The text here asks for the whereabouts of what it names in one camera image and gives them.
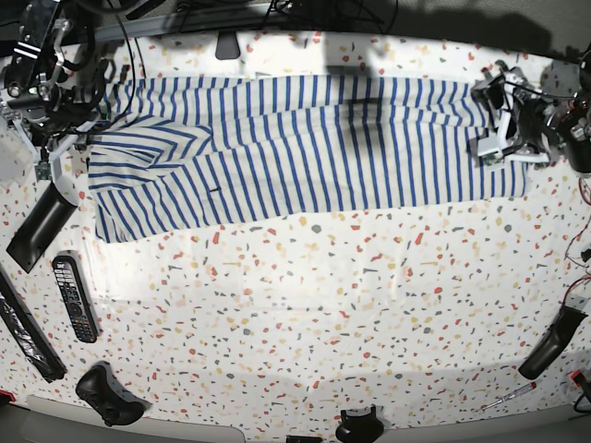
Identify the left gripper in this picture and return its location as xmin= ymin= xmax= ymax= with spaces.
xmin=471 ymin=60 xmax=560 ymax=166

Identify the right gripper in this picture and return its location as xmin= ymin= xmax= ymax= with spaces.
xmin=8 ymin=113 xmax=120 ymax=206

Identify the blue white striped t-shirt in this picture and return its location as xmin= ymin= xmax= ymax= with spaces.
xmin=89 ymin=75 xmax=527 ymax=243

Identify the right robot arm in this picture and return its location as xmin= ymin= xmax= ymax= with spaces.
xmin=1 ymin=1 xmax=118 ymax=205

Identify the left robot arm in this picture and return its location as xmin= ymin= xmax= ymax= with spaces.
xmin=471 ymin=52 xmax=590 ymax=178

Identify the clear plastic screw box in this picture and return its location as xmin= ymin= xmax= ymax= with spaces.
xmin=0 ymin=120 xmax=32 ymax=189

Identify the black tv remote control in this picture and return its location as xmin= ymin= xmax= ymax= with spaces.
xmin=52 ymin=252 xmax=100 ymax=343

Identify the black clamp top edge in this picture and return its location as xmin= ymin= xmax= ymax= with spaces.
xmin=215 ymin=30 xmax=241 ymax=61

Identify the long black flat bar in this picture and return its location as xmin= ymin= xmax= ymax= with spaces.
xmin=1 ymin=269 xmax=66 ymax=383

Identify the small red black clip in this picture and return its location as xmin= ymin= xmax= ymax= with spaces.
xmin=571 ymin=370 xmax=586 ymax=385

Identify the red tipped screwdriver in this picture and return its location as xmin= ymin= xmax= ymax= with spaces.
xmin=481 ymin=381 xmax=537 ymax=411

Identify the black game controller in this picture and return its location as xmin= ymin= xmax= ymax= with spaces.
xmin=75 ymin=365 xmax=146 ymax=427

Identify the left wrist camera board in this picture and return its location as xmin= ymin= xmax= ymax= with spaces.
xmin=479 ymin=154 xmax=504 ymax=172

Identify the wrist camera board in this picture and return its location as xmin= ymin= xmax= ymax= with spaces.
xmin=34 ymin=162 xmax=53 ymax=181
xmin=479 ymin=154 xmax=504 ymax=172

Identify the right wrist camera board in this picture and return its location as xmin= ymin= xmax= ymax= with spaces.
xmin=34 ymin=162 xmax=53 ymax=181

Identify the red wire bundle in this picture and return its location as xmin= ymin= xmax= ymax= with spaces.
xmin=565 ymin=174 xmax=591 ymax=301

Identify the black handle tool right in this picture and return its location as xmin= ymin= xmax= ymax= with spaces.
xmin=518 ymin=305 xmax=587 ymax=380

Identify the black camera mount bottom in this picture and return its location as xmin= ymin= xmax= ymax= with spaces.
xmin=335 ymin=405 xmax=384 ymax=443

